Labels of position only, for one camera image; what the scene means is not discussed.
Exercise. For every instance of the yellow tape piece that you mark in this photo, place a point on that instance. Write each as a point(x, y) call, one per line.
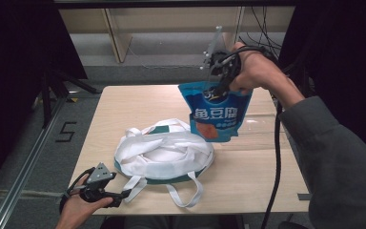
point(73, 99)

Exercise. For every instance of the person's left hand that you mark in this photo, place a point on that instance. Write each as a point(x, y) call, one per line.
point(76, 210)

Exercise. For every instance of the dark curtain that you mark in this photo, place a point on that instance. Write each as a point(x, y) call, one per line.
point(349, 63)
point(12, 63)

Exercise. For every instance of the light wooden desk frame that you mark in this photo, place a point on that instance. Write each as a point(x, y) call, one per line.
point(120, 35)

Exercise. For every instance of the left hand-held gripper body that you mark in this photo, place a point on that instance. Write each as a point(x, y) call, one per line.
point(98, 178)

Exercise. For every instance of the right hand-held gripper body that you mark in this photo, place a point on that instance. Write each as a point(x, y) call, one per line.
point(227, 63)

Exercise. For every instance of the person's right hand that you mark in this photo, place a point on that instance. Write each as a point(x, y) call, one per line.
point(260, 74)

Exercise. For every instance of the blue snack pouch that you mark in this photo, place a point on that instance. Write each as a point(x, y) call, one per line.
point(216, 114)

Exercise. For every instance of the aluminium floor rail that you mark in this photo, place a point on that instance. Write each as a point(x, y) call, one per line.
point(28, 165)

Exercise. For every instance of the clear plastic container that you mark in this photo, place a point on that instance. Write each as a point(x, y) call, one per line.
point(260, 127)

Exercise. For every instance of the white tote bag colourful blobs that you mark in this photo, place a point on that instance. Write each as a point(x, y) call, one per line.
point(165, 159)

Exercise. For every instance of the grey tape strip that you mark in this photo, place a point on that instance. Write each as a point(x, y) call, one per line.
point(303, 196)

